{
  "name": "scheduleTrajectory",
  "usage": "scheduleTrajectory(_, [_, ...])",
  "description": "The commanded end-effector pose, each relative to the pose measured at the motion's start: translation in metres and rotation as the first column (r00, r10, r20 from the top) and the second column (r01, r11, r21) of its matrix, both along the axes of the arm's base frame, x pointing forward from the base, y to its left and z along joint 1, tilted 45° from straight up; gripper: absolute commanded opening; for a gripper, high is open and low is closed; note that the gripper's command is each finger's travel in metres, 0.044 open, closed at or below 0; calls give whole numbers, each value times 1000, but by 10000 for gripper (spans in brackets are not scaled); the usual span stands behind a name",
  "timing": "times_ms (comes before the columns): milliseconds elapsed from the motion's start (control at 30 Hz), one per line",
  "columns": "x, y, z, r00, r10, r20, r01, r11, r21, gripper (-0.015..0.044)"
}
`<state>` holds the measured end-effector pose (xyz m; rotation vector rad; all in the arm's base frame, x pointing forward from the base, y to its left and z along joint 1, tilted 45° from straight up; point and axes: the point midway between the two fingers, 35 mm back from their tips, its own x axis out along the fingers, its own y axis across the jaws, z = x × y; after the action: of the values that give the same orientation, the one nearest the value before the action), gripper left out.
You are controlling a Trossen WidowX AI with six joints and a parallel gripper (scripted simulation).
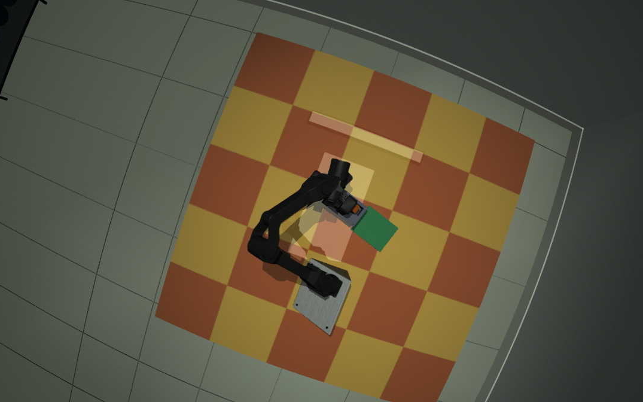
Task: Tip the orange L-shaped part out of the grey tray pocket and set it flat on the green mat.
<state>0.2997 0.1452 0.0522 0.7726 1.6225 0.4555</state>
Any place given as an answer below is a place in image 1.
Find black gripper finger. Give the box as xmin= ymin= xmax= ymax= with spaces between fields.
xmin=335 ymin=191 xmax=348 ymax=208

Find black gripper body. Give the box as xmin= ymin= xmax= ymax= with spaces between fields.
xmin=311 ymin=170 xmax=358 ymax=215

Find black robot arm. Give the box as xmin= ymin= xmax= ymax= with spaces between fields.
xmin=247 ymin=158 xmax=353 ymax=297

